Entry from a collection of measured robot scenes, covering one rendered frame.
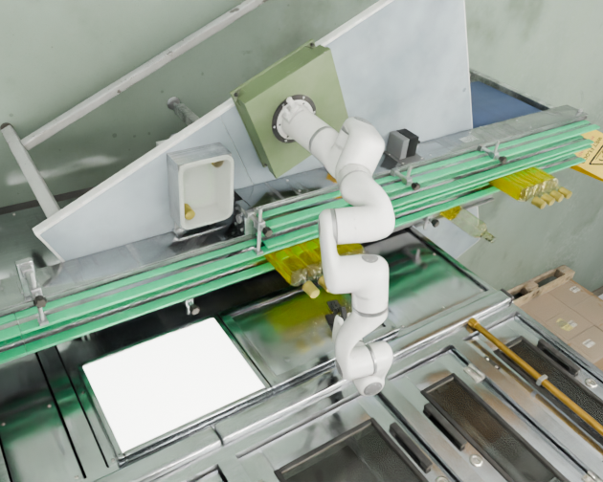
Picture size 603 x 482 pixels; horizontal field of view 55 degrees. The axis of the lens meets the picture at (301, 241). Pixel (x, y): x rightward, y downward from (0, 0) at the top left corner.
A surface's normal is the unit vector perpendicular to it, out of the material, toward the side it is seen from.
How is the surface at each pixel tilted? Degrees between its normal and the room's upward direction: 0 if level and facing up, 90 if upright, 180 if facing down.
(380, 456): 90
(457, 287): 90
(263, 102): 2
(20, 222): 90
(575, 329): 90
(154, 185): 0
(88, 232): 0
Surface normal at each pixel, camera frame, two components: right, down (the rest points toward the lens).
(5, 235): 0.09, -0.80
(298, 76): 0.54, 0.55
